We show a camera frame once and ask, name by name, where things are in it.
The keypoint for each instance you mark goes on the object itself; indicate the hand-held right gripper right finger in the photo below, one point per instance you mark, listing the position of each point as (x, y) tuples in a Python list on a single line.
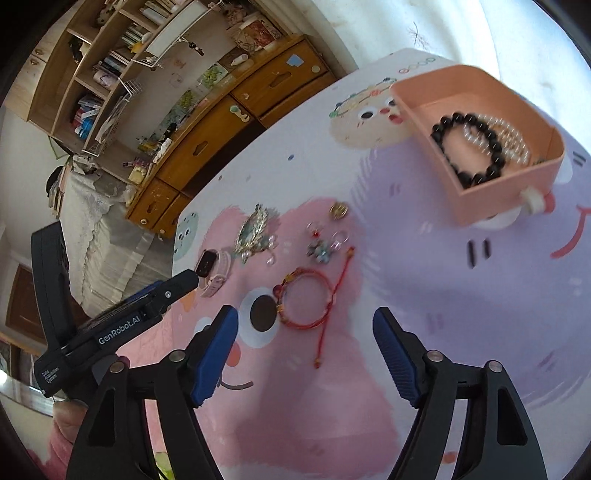
[(396, 357)]

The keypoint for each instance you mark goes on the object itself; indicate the pink smart watch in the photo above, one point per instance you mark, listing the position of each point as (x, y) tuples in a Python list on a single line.
[(216, 270)]

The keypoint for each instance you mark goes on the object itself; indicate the floral printed container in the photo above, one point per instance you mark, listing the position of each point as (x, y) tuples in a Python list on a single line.
[(256, 32)]

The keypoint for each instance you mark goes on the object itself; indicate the wooden drawer cabinet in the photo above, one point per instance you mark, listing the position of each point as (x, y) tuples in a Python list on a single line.
[(203, 152)]

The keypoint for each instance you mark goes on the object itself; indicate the person's pink sleeved left forearm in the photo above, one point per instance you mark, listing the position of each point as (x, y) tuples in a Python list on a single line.
[(51, 452)]

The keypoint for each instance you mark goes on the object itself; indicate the cartoon printed table mat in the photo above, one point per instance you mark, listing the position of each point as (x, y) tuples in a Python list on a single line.
[(415, 300)]

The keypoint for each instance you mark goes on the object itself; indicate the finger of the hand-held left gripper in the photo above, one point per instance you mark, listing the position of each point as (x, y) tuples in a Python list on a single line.
[(178, 286), (143, 290)]

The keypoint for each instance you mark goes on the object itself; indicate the person's left hand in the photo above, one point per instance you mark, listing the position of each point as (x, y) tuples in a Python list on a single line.
[(69, 417)]

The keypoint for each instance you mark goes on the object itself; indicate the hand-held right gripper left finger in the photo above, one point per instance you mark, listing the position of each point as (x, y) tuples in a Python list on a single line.
[(216, 357)]

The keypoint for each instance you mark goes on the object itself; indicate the gold green leaf brooch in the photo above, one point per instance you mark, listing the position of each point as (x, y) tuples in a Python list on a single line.
[(251, 233)]

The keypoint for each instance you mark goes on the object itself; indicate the pink jewelry box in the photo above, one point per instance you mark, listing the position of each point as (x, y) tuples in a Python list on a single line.
[(489, 203)]

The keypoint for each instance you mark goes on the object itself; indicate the wooden bookshelf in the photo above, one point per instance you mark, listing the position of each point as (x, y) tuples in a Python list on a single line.
[(64, 60)]

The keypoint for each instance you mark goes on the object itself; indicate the blue flower earrings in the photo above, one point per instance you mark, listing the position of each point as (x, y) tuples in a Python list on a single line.
[(319, 251)]

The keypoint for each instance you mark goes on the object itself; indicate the bed with white lace cover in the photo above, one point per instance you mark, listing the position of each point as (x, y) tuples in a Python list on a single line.
[(106, 240)]

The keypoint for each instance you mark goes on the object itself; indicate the brown wooden door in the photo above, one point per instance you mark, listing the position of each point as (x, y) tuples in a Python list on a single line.
[(23, 304)]

